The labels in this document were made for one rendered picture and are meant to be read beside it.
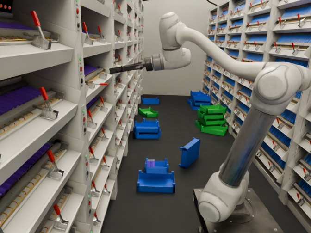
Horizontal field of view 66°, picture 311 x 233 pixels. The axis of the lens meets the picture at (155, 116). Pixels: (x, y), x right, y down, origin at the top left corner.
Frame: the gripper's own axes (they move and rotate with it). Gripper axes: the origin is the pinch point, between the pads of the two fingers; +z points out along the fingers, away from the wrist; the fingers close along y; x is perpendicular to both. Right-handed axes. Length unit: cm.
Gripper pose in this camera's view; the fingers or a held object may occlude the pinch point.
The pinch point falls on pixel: (116, 70)
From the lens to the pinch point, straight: 137.6
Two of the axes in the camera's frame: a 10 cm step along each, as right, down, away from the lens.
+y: 0.1, -3.1, 9.5
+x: -1.8, -9.4, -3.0
